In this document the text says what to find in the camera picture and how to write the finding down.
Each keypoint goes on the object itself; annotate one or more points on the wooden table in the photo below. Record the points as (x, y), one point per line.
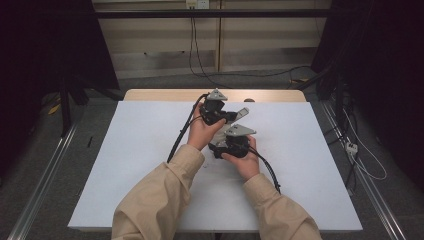
(160, 95)

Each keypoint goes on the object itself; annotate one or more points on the white table board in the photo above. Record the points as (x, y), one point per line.
(300, 160)

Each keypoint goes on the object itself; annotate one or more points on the white wall socket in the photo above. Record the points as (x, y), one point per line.
(197, 3)

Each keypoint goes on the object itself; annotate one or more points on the black metal stand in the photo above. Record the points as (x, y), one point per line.
(66, 106)
(330, 90)

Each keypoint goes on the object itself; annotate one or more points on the aluminium floor rail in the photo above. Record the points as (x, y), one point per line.
(366, 186)
(40, 186)

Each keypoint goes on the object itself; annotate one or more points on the person's right hand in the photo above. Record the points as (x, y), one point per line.
(248, 165)

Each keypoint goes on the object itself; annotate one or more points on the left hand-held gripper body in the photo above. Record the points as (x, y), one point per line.
(213, 108)

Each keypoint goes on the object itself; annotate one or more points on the yellow tape strip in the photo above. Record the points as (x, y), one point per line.
(54, 109)

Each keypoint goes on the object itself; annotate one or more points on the person's left hand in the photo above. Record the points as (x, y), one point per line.
(200, 133)

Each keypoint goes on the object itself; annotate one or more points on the black curtain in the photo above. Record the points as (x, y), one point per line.
(43, 50)
(383, 66)

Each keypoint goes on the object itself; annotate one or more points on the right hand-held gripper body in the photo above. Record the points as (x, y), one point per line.
(238, 145)

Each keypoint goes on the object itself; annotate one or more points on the black horizontal bar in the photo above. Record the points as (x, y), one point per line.
(206, 13)

